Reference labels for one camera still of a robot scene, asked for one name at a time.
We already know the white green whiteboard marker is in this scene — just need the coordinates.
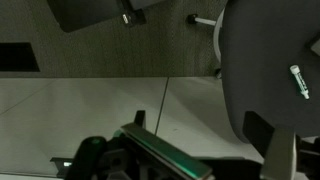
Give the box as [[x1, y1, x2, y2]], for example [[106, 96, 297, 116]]
[[289, 64, 311, 101]]

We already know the grey felt whiteboard eraser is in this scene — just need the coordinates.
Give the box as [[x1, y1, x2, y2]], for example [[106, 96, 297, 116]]
[[305, 34, 320, 57]]

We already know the gripper left finger metal bar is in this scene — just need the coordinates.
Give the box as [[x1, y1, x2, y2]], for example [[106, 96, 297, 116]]
[[66, 109, 215, 180]]

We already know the dark grey mat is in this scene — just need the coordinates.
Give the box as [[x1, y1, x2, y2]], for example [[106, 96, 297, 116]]
[[185, 0, 320, 144]]

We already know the gripper right finger metal bar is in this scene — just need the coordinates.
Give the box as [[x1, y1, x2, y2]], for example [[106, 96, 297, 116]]
[[242, 111, 320, 180]]

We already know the black rectangular floor mat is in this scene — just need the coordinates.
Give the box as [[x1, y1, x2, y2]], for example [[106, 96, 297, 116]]
[[0, 42, 41, 73]]

